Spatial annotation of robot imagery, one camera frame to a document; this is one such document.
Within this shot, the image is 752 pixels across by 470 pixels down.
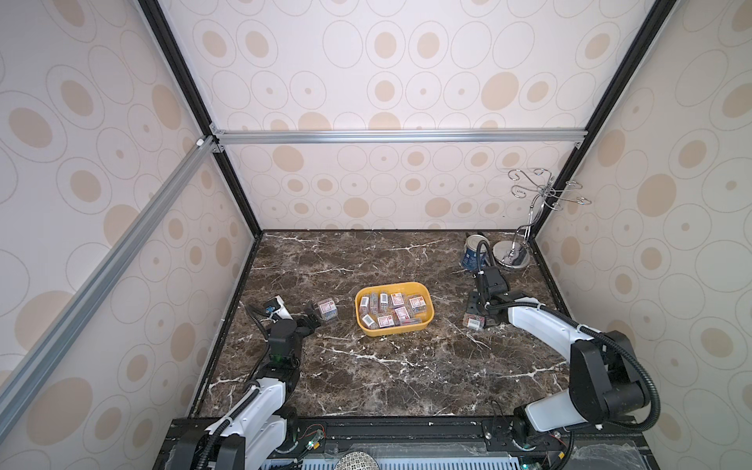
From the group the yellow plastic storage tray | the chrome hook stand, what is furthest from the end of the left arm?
the chrome hook stand

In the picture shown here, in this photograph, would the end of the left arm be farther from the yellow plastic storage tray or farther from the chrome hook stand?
the chrome hook stand

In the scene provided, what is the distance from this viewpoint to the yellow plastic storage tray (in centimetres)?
91
